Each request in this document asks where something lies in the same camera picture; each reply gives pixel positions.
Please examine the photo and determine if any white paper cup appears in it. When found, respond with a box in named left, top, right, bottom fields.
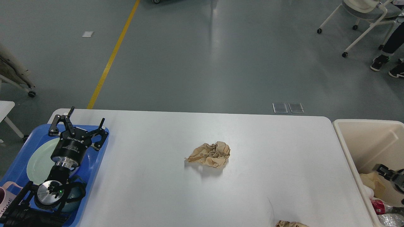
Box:
left=362, top=184, right=375, bottom=200

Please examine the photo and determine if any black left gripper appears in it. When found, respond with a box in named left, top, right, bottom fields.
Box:
left=48, top=107, right=109, bottom=166

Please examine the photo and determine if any brown paper bag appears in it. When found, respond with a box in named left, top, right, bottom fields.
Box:
left=359, top=172, right=386, bottom=199

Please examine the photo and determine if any red foil wrapper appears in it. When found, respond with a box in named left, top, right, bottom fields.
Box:
left=370, top=198, right=386, bottom=215

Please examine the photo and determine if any white rolling chair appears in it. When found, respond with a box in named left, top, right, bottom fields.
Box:
left=317, top=0, right=403, bottom=58

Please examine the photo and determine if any silver foil bag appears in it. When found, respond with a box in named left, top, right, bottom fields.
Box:
left=377, top=206, right=404, bottom=227

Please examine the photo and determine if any teal home mug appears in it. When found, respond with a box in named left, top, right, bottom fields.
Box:
left=62, top=175, right=87, bottom=213

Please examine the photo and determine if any brown paper ball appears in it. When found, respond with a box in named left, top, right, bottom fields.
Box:
left=275, top=221, right=309, bottom=227

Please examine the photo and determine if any beige plastic bin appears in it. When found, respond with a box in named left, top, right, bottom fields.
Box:
left=333, top=119, right=404, bottom=227

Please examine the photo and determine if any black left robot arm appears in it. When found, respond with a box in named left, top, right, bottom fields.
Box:
left=1, top=107, right=109, bottom=227

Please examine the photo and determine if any blue plastic tray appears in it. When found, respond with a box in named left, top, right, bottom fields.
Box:
left=1, top=124, right=107, bottom=227

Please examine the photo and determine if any brown paper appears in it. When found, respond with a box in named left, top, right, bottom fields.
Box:
left=186, top=141, right=231, bottom=168

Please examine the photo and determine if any white side table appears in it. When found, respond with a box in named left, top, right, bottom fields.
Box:
left=0, top=100, right=24, bottom=139

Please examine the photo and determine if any person with black sneakers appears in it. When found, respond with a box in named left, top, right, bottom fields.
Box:
left=370, top=23, right=404, bottom=78

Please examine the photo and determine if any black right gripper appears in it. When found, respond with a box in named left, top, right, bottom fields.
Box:
left=373, top=164, right=404, bottom=195

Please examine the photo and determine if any beige chair at left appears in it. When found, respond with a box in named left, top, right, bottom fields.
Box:
left=0, top=44, right=36, bottom=98

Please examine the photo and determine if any mint green plate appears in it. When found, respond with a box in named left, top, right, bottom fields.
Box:
left=26, top=138, right=59, bottom=185

